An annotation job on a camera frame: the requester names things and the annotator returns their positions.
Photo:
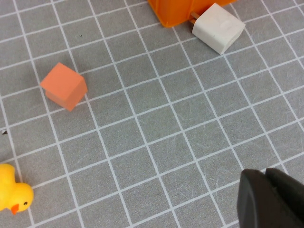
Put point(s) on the grey grid cutting mat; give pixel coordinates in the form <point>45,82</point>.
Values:
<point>166,118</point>

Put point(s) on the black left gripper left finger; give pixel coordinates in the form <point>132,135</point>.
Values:
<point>259,204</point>

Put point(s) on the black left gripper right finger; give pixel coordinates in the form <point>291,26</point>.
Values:
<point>289,190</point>

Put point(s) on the orange foam cube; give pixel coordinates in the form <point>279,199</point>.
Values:
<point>63,85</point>

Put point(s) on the white usb charger adapter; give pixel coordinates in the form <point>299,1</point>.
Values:
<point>218,28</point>

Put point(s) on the yellow rubber duck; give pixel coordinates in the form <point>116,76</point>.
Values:
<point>14,192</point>

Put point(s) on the orange plastic cutlery holder crate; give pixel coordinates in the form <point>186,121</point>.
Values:
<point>175,12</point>

